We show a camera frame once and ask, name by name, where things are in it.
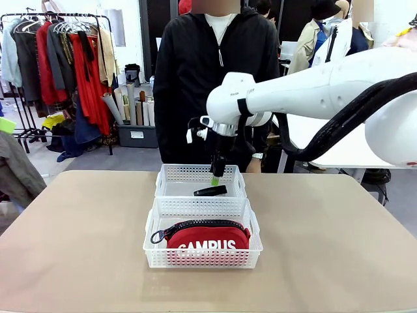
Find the grey storage bin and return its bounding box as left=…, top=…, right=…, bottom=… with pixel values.
left=116, top=123, right=160, bottom=149

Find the person's left hand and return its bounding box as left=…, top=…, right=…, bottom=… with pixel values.
left=245, top=158, right=263, bottom=174

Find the person in black jacket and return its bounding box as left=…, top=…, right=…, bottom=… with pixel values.
left=152, top=0, right=281, bottom=174

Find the mannequin in navy garment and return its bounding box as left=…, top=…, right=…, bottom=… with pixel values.
left=346, top=22, right=371, bottom=57

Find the tall grey cardboard tube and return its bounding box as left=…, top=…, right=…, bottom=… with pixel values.
left=126, top=83, right=137, bottom=127

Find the grey cloth garment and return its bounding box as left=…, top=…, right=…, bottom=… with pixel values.
left=0, top=129, right=48, bottom=211

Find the black stapler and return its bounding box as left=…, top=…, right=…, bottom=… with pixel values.
left=192, top=184, right=228, bottom=198

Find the long red hanging dress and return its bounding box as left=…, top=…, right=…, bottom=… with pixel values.
left=69, top=32, right=113, bottom=136

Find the black clothes rack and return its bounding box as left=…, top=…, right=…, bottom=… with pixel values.
left=0, top=7, right=115, bottom=156

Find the dark grey hanging coat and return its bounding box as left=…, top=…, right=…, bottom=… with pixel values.
left=12, top=22, right=44, bottom=102

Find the yellow garment pile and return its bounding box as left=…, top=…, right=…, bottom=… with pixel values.
left=41, top=113, right=67, bottom=131

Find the white background table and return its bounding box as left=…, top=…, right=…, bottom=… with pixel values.
left=270, top=113, right=407, bottom=183

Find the small white perforated plastic basket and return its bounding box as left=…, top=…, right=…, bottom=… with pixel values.
left=154, top=163, right=248, bottom=200

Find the light blue hanging garment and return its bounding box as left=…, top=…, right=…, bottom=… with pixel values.
left=0, top=18, right=24, bottom=89

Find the black tripod pole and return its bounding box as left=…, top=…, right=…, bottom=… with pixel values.
left=324, top=25, right=339, bottom=63

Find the mannequin in white coat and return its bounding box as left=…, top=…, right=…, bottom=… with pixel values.
left=308, top=17, right=355, bottom=68

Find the beige hanging garment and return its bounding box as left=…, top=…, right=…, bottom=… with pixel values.
left=94, top=25, right=122, bottom=87

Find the mannequin in pink sweater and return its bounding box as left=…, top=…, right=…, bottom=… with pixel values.
left=381, top=19, right=417, bottom=50

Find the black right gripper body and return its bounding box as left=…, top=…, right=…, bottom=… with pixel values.
left=210, top=134, right=233, bottom=164

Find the black backpack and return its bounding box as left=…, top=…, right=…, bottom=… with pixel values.
left=124, top=63, right=141, bottom=88

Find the grey hanging garment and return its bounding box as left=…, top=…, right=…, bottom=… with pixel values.
left=46, top=23, right=77, bottom=93

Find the mannequin in beige coat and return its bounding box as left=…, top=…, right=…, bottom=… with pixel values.
left=286, top=0, right=343, bottom=76

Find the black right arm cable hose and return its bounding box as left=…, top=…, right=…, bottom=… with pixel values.
left=276, top=71, right=417, bottom=162

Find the red hanging jacket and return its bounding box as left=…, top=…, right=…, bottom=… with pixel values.
left=35, top=21, right=68, bottom=106

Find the leaning grey paper roll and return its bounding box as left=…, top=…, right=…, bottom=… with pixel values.
left=102, top=92, right=124, bottom=126

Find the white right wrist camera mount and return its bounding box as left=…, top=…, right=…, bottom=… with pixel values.
left=186, top=115, right=216, bottom=145

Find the large white perforated plastic basket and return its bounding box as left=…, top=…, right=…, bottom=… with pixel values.
left=142, top=196, right=264, bottom=270

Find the blue denim garment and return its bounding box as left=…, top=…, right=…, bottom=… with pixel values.
left=56, top=96, right=102, bottom=163

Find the red campus zipper pouch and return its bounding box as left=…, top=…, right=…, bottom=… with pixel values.
left=150, top=218, right=253, bottom=267

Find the person with dark hair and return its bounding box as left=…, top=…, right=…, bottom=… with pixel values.
left=253, top=0, right=273, bottom=20

